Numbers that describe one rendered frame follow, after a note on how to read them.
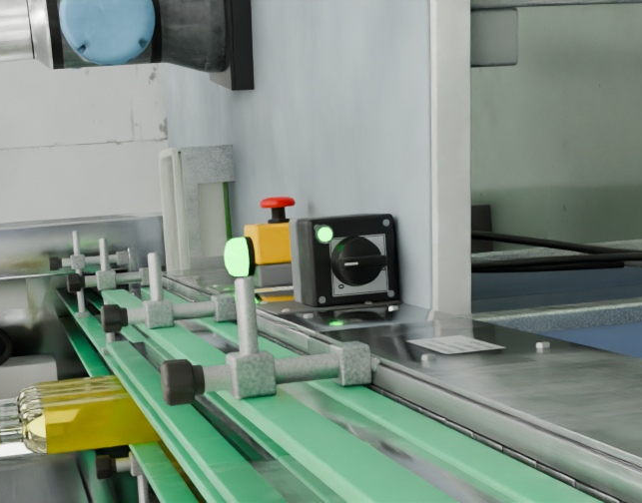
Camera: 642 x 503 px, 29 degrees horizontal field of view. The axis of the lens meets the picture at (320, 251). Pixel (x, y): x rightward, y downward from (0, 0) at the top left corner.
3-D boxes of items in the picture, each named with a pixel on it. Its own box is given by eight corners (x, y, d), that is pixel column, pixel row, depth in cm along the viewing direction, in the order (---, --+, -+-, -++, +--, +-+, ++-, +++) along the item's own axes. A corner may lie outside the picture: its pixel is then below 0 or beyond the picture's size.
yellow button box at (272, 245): (309, 278, 147) (247, 284, 146) (305, 216, 147) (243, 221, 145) (323, 282, 141) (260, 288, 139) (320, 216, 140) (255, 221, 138)
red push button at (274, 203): (258, 228, 144) (256, 198, 144) (292, 225, 145) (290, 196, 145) (266, 228, 140) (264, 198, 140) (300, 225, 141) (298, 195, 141)
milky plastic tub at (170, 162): (220, 284, 205) (167, 289, 203) (210, 148, 204) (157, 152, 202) (241, 291, 188) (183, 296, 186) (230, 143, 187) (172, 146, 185)
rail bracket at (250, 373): (363, 378, 82) (160, 400, 79) (356, 266, 82) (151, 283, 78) (382, 386, 78) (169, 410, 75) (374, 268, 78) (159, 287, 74)
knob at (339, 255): (379, 283, 112) (391, 285, 109) (331, 287, 111) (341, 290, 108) (376, 234, 112) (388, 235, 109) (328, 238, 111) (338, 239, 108)
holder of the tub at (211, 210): (226, 316, 205) (178, 321, 204) (213, 149, 204) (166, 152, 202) (246, 326, 189) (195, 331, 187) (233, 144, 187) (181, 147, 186)
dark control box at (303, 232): (377, 294, 121) (293, 302, 119) (372, 212, 120) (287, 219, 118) (404, 300, 113) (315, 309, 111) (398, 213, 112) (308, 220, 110)
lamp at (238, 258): (249, 274, 144) (223, 276, 144) (246, 236, 144) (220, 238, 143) (256, 276, 140) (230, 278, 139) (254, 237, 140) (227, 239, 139)
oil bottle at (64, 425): (196, 428, 157) (21, 448, 152) (192, 384, 157) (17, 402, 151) (203, 436, 152) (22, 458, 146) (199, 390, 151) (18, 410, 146)
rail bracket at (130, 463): (206, 495, 156) (97, 509, 153) (202, 440, 155) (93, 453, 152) (211, 502, 152) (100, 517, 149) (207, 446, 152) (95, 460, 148)
